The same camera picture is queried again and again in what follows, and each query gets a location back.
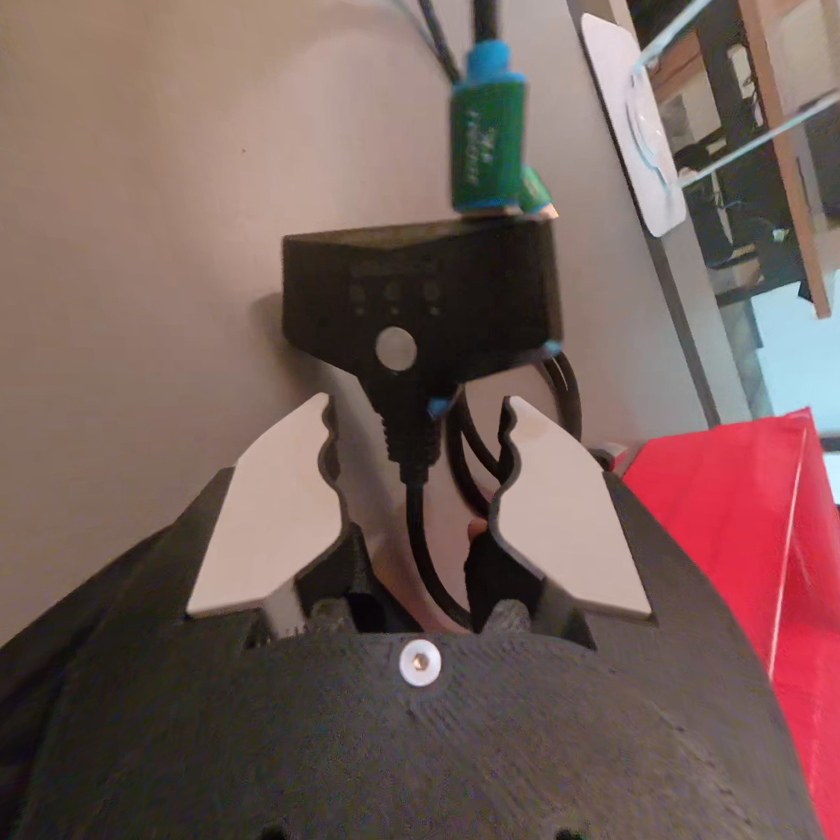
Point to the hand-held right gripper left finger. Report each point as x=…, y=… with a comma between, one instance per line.
x=262, y=512

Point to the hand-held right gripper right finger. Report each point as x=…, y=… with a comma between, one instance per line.
x=571, y=518

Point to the red plastic bin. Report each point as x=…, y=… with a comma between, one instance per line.
x=722, y=558

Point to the black hdmi switch box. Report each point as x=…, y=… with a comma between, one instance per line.
x=459, y=295

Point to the person's right hand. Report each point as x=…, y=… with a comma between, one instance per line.
x=478, y=530

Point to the grey cube adapter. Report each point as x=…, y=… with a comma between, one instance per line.
x=607, y=455

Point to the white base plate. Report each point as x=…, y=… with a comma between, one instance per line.
x=633, y=131

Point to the clear acrylic bracket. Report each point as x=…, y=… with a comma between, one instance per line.
x=754, y=142

